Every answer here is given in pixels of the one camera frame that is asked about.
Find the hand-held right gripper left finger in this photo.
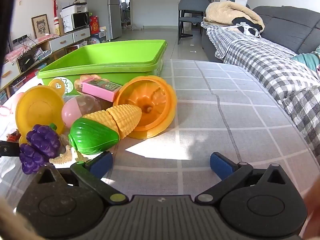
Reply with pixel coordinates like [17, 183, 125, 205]
[32, 151, 129, 205]

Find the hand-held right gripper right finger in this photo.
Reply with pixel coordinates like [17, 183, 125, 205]
[195, 152, 290, 204]

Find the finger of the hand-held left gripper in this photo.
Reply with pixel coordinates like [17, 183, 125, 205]
[0, 140, 21, 158]

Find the small orange animal figurine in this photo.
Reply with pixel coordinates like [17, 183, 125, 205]
[5, 129, 22, 143]

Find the purple toy grape bunch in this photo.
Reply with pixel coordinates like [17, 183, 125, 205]
[19, 123, 62, 175]

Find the beige starfish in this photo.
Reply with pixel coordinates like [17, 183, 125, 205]
[49, 134, 89, 167]

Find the toy corn cob green husk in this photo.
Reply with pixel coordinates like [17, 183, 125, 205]
[69, 104, 142, 155]

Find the yellow plastic toy half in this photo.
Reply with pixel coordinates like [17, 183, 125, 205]
[15, 79, 66, 144]

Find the pink clear egg capsule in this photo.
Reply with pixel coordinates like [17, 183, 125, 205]
[61, 96, 105, 128]

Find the pink toy eraser block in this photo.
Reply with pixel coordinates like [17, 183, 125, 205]
[82, 78, 123, 102]

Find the orange plastic dish toy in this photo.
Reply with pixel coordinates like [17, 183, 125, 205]
[113, 75, 177, 139]

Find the green plastic box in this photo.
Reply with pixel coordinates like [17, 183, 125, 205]
[37, 39, 168, 103]

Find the grey checked tablecloth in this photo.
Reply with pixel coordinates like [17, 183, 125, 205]
[0, 59, 317, 240]

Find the black set-top box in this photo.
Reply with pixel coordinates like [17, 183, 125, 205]
[19, 54, 35, 72]

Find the pink lace cloth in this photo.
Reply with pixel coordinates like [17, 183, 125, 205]
[4, 34, 60, 63]

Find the grey white checked sofa cover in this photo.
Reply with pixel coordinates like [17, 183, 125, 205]
[201, 21, 320, 155]

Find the white wooden TV cabinet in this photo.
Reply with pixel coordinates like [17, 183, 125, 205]
[0, 27, 91, 98]

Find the framed cartoon picture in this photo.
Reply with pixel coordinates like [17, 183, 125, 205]
[31, 14, 50, 40]

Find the red gift box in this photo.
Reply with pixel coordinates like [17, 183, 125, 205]
[89, 15, 100, 34]

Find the teal cushion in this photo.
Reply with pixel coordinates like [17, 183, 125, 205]
[291, 45, 320, 80]

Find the black and white garment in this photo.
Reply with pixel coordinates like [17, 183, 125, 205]
[231, 17, 262, 38]

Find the microwave oven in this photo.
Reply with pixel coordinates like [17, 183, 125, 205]
[62, 12, 90, 33]

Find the silver refrigerator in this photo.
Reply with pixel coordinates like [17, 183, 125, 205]
[84, 0, 123, 40]

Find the beige fleece blanket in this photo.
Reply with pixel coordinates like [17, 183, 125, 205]
[203, 1, 265, 33]

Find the dark grey sofa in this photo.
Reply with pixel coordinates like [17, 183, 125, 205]
[201, 5, 320, 63]

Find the white printer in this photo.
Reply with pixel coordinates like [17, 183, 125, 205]
[61, 2, 88, 17]

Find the grey chair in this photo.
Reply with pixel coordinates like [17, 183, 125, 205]
[178, 0, 213, 45]

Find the white pillow with deer print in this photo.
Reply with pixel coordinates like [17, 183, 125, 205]
[219, 0, 248, 7]

